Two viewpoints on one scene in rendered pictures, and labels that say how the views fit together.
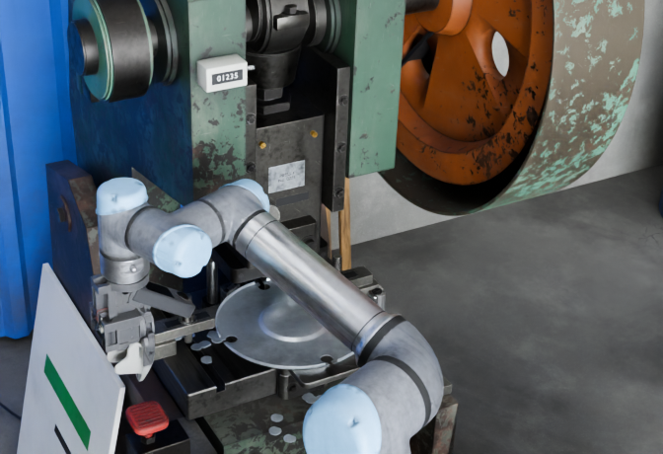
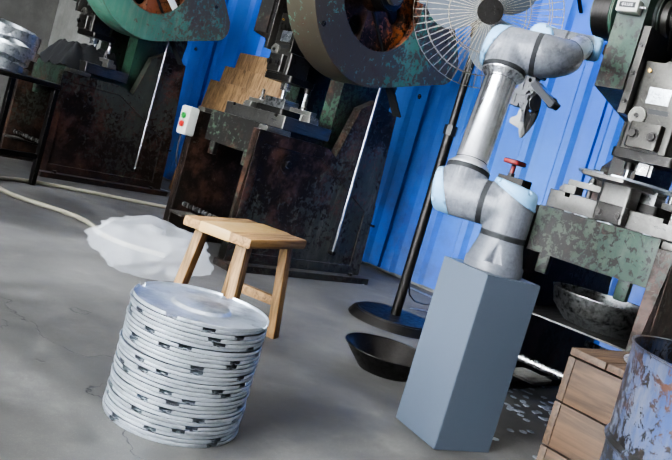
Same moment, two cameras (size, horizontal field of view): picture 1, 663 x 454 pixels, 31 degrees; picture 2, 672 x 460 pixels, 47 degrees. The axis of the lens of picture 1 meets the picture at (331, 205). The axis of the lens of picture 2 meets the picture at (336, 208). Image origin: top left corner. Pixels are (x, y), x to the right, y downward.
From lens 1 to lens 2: 242 cm
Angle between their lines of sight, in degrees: 72
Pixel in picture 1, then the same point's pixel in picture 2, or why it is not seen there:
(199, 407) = (553, 200)
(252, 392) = (582, 209)
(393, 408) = (517, 31)
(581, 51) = not seen: outside the picture
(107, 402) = not seen: hidden behind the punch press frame
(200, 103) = (618, 24)
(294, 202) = (658, 115)
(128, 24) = not seen: outside the picture
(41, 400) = not seen: hidden behind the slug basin
